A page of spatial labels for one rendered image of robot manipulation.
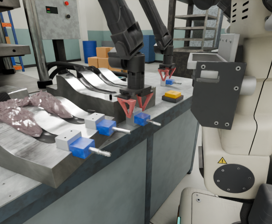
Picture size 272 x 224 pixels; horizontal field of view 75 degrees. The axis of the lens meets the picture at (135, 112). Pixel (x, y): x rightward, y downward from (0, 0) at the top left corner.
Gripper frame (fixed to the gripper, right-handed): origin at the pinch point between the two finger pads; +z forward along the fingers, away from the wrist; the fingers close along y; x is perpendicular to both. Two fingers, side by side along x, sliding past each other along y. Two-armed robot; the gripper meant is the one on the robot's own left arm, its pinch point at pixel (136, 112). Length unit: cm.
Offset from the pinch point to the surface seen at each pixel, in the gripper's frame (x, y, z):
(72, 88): -29.2, 5.4, -4.5
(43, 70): -79, -7, -4
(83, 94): -21.9, 5.6, -3.5
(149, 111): -2.4, -12.5, 4.7
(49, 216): -3.7, 34.1, 21.1
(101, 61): -389, -329, 52
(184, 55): -148, -380, 22
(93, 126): -0.4, 18.6, -1.9
